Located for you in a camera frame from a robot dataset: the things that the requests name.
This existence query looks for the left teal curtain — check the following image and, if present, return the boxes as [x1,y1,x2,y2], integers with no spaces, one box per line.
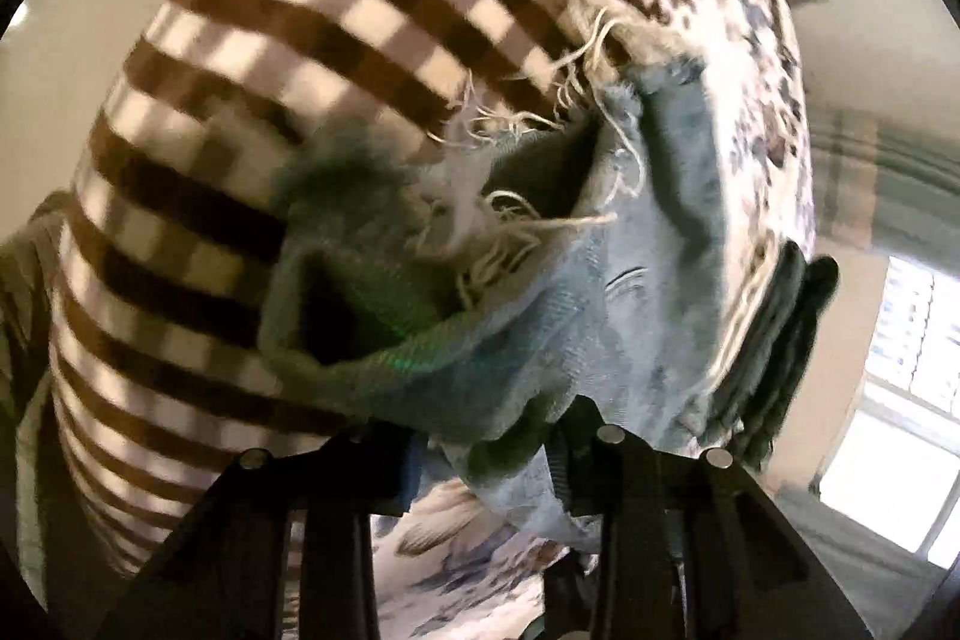
[807,104,960,276]

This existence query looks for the stack of folded jeans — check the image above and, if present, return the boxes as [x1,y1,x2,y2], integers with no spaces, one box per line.
[700,241,839,473]

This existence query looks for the light blue denim shorts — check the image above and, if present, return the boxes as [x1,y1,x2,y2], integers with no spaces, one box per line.
[259,57,727,551]

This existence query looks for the floral bed sheet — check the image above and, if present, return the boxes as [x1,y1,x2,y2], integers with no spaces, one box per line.
[50,0,814,638]

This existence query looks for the window with metal bars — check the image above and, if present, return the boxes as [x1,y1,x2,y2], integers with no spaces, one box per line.
[814,259,958,569]

